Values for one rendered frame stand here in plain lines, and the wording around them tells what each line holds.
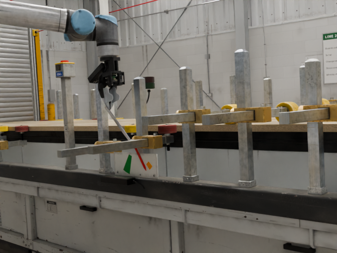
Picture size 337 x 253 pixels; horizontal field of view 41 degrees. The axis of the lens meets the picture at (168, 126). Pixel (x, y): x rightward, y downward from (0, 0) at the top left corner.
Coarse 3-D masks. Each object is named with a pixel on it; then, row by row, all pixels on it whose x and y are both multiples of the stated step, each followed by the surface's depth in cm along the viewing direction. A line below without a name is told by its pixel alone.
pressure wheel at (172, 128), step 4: (164, 124) 197; (168, 124) 196; (172, 124) 193; (160, 128) 191; (164, 128) 190; (168, 128) 190; (172, 128) 191; (176, 128) 193; (160, 132) 191; (164, 132) 190; (168, 132) 190; (172, 132) 191; (176, 132) 193; (168, 148) 194
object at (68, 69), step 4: (56, 64) 220; (60, 64) 218; (64, 64) 217; (68, 64) 219; (72, 64) 220; (64, 68) 217; (68, 68) 219; (72, 68) 220; (64, 72) 217; (68, 72) 219; (72, 72) 220; (60, 76) 218; (64, 76) 217; (68, 76) 219; (72, 76) 220
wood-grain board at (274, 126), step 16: (32, 128) 280; (48, 128) 268; (80, 128) 247; (96, 128) 238; (112, 128) 230; (208, 128) 189; (224, 128) 184; (256, 128) 174; (272, 128) 169; (288, 128) 165; (304, 128) 160; (336, 128) 153
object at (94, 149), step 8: (168, 136) 192; (104, 144) 168; (112, 144) 169; (120, 144) 172; (128, 144) 175; (136, 144) 179; (144, 144) 182; (168, 144) 194; (88, 152) 165; (96, 152) 164; (104, 152) 167
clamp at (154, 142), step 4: (136, 136) 188; (140, 136) 186; (144, 136) 185; (148, 136) 183; (152, 136) 182; (156, 136) 182; (160, 136) 184; (148, 140) 183; (152, 140) 181; (156, 140) 182; (160, 140) 184; (148, 144) 183; (152, 144) 182; (156, 144) 182; (160, 144) 184; (140, 148) 187; (144, 148) 185; (148, 148) 183; (152, 148) 182; (156, 148) 182
